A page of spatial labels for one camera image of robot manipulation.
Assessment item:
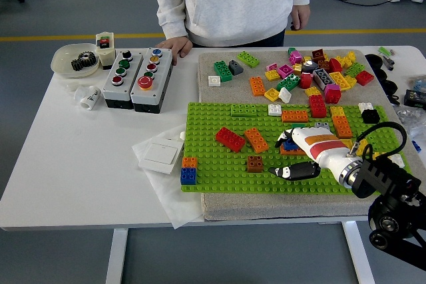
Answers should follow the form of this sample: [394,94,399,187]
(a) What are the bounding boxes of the person's left hand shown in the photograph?
[290,3,312,31]

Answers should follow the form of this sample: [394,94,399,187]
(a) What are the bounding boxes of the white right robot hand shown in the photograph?
[268,126,359,181]

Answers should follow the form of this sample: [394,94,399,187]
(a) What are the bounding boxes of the person's right hand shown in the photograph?
[155,37,193,67]

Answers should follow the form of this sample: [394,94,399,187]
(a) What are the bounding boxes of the blue two-by-two brick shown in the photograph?
[180,167,198,186]
[282,137,299,152]

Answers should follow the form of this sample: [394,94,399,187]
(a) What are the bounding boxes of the red two-by-three brick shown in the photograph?
[308,94,329,118]

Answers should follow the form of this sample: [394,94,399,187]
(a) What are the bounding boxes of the orange two-by-four brick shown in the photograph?
[281,109,310,123]
[280,144,307,156]

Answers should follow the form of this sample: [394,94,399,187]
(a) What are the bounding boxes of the dark grey rounded brick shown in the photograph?
[301,59,319,74]

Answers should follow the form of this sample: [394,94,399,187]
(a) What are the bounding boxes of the red two-by-two brick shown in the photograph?
[355,70,375,86]
[324,90,343,104]

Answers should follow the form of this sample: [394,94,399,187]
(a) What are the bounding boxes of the magenta two-by-two brick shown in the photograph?
[278,63,295,79]

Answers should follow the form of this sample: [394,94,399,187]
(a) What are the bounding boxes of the black angular brick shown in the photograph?
[361,109,381,124]

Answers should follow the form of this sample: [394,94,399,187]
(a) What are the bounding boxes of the dark grey slope brick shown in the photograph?
[228,59,244,76]

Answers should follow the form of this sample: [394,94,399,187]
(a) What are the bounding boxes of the red rounded brick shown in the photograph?
[299,72,314,89]

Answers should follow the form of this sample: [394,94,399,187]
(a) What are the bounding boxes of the white slope brick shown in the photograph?
[278,86,293,104]

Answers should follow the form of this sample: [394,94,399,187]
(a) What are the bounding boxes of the yellow two-by-four brick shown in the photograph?
[328,71,352,92]

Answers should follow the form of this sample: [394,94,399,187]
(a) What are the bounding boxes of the flat lime two-by-four brick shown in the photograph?
[230,103,260,118]

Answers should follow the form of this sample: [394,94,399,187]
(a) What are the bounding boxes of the red two-by-four brick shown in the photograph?
[215,126,246,154]

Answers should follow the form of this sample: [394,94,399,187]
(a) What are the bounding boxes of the green studded baseplate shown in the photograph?
[180,102,413,196]

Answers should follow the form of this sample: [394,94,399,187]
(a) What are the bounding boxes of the emergency stop control box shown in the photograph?
[129,47,174,114]

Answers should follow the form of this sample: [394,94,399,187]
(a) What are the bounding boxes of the four-button control box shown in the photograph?
[102,49,144,110]

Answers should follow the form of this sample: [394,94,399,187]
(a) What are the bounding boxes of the grey-brown mat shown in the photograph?
[198,49,426,222]

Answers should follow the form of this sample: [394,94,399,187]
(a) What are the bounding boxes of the small silver tool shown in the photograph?
[381,54,396,71]

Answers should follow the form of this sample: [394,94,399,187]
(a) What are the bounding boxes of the white pipe tee fitting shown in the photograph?
[73,85,102,112]

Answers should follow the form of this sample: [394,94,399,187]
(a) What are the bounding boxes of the black box green print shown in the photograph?
[403,88,426,110]

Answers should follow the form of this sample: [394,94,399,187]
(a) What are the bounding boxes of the white table leg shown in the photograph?
[105,229,129,284]
[341,219,376,284]

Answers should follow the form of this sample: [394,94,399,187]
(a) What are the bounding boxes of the white plastic bowl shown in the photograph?
[50,43,101,79]

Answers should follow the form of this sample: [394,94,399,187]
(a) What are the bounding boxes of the plastic bag blue parts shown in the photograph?
[407,75,426,92]

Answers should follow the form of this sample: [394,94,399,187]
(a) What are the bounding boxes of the white paper sheet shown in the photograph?
[132,124,206,230]

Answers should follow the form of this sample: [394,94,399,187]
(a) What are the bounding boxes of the small white switch box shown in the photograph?
[95,31,116,71]

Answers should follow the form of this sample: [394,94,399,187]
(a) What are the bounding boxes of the white wall switch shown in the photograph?
[138,136,186,175]

